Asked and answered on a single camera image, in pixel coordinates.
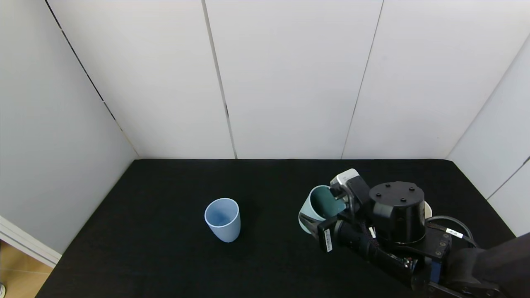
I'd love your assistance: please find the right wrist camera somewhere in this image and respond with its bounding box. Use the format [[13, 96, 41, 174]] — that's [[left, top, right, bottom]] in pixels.
[[330, 168, 372, 208]]

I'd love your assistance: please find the teal plastic cup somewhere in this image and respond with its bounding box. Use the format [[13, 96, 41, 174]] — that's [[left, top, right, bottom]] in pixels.
[[298, 185, 349, 237]]

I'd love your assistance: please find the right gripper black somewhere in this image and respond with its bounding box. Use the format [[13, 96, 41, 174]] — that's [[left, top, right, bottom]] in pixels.
[[299, 212, 371, 262]]

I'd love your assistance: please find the white panel base trim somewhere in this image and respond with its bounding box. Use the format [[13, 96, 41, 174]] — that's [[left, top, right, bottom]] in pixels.
[[0, 213, 63, 269]]

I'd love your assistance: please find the black camera cable white tag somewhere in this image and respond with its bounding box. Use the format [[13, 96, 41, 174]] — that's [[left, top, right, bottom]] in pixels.
[[426, 215, 479, 250]]

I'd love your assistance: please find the light blue plastic cup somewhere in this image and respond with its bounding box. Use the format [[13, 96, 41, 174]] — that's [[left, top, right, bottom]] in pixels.
[[204, 197, 241, 243]]

